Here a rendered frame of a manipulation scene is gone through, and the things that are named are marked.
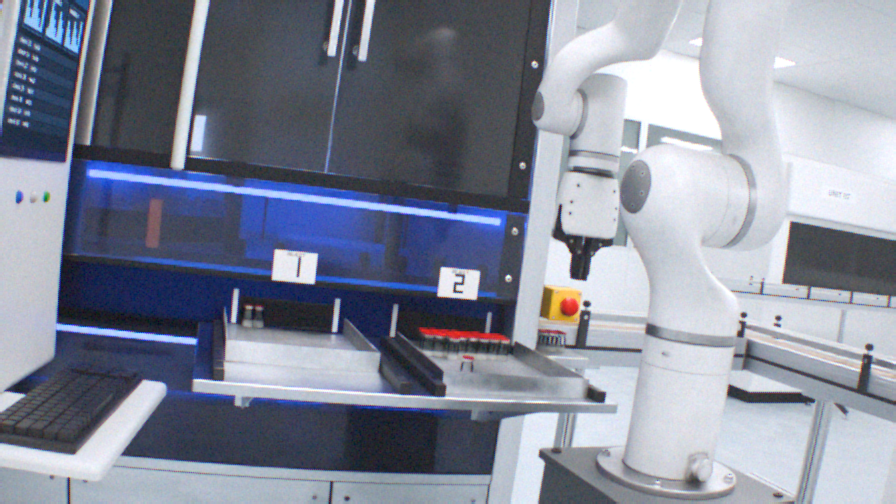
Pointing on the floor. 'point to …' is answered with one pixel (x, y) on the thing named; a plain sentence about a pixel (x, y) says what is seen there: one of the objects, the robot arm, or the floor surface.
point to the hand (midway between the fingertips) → (579, 267)
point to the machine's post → (532, 258)
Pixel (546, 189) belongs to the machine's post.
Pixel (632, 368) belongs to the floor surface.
